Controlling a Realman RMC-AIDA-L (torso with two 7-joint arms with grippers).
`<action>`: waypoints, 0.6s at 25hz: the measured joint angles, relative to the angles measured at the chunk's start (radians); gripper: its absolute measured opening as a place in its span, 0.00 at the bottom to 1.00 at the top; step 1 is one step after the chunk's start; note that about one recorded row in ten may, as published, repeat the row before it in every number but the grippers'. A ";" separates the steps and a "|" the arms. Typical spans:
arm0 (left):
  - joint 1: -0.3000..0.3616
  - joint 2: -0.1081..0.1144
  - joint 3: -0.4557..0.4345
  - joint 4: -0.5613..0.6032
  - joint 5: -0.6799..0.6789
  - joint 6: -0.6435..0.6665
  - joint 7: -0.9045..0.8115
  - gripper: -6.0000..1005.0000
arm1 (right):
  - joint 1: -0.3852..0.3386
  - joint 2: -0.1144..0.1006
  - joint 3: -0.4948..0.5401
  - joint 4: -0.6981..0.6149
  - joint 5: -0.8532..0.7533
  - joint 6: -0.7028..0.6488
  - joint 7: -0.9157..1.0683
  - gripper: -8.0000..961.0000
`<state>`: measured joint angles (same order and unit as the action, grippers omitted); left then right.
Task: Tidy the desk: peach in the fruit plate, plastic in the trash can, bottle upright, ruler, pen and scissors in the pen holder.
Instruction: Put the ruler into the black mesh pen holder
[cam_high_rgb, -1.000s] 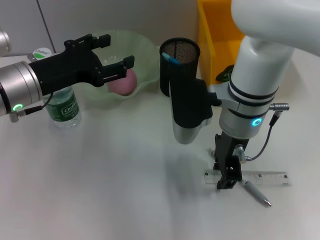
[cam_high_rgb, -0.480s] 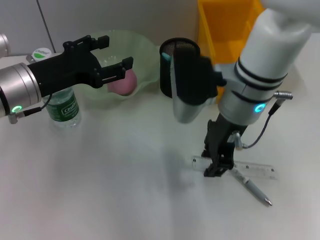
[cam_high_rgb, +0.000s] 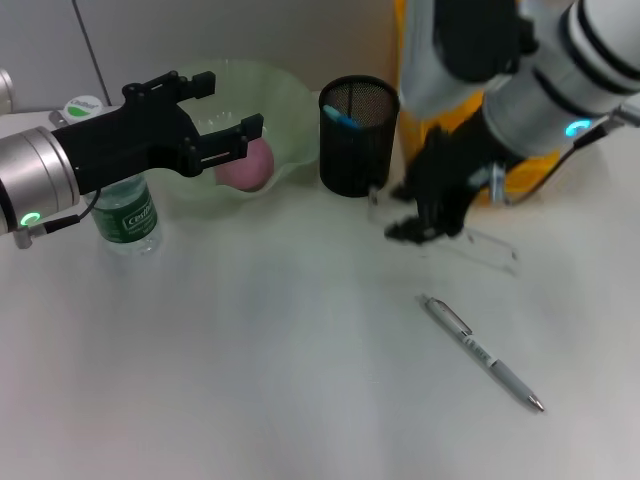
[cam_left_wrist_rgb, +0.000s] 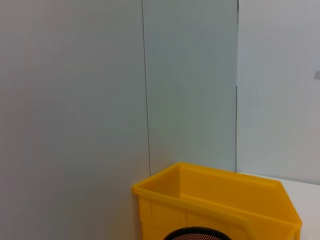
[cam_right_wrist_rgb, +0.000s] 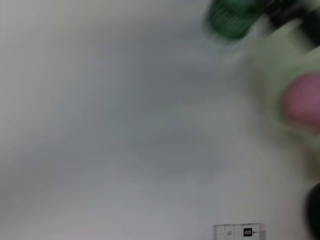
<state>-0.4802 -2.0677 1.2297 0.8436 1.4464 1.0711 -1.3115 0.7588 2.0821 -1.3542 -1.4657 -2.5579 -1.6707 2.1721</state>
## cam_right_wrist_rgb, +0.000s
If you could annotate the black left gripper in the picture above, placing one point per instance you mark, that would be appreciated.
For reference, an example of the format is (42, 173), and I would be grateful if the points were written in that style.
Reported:
(282, 12)

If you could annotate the pink peach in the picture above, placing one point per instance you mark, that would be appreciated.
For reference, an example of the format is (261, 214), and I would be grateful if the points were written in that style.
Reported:
(303, 100)

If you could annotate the clear green-label water bottle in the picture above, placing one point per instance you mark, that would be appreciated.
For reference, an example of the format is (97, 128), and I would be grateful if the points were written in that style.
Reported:
(230, 20)

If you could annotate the transparent plastic ruler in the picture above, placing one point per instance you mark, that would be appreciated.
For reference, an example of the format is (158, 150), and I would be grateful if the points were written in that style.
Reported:
(230, 233)

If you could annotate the green glass fruit plate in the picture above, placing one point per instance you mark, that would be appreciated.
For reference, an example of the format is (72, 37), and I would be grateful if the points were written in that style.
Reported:
(275, 57)

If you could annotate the black mesh pen holder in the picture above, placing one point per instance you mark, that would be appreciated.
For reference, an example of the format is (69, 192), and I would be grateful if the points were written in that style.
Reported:
(314, 212)

